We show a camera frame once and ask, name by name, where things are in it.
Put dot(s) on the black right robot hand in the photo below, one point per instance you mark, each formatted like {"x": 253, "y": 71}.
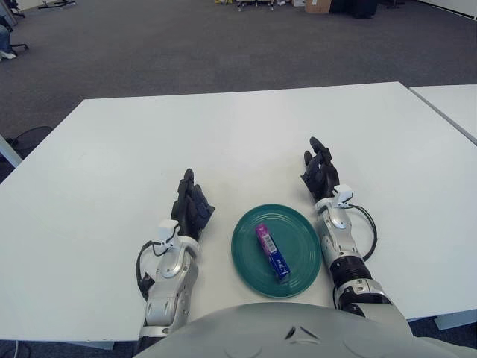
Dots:
{"x": 322, "y": 177}

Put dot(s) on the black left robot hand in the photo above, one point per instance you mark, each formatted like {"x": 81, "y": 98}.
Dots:
{"x": 192, "y": 210}

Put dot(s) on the blue purple gum pack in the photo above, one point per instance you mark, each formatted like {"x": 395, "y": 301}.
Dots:
{"x": 272, "y": 251}

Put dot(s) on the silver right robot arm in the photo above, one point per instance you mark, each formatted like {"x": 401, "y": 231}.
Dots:
{"x": 339, "y": 238}

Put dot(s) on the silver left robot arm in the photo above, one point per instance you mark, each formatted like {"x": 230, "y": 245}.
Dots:
{"x": 171, "y": 283}

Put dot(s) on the green ribbed plate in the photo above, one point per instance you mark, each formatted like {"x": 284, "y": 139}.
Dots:
{"x": 298, "y": 253}

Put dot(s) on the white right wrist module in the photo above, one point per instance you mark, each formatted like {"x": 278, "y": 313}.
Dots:
{"x": 344, "y": 194}

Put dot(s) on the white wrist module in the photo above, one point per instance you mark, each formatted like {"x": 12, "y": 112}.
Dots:
{"x": 167, "y": 229}
{"x": 344, "y": 194}

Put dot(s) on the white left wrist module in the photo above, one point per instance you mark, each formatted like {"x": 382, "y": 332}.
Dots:
{"x": 167, "y": 229}

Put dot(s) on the grey robot torso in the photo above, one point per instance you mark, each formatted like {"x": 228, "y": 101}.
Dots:
{"x": 261, "y": 332}

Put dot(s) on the white neighbouring table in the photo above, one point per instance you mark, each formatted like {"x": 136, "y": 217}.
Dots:
{"x": 452, "y": 108}

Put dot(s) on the brown cardboard box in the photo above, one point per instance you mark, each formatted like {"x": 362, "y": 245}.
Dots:
{"x": 318, "y": 5}

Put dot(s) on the black cabinet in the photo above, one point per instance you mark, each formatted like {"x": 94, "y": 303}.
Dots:
{"x": 359, "y": 7}

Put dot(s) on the white table leg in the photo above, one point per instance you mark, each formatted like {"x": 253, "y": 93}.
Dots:
{"x": 9, "y": 151}

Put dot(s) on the black office chair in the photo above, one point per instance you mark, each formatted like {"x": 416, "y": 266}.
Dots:
{"x": 18, "y": 46}

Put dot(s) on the black stand base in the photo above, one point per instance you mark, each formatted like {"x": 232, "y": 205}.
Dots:
{"x": 56, "y": 3}

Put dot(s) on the seated person's leg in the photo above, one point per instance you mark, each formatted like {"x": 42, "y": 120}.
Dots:
{"x": 3, "y": 39}

